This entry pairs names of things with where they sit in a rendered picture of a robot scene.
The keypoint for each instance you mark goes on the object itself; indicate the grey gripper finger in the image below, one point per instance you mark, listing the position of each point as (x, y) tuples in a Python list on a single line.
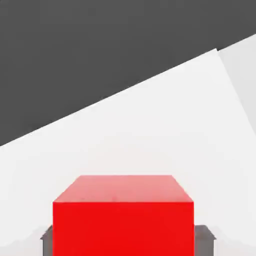
[(203, 243)]

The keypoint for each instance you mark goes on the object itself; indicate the small red cube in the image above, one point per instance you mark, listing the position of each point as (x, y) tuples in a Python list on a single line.
[(123, 224)]

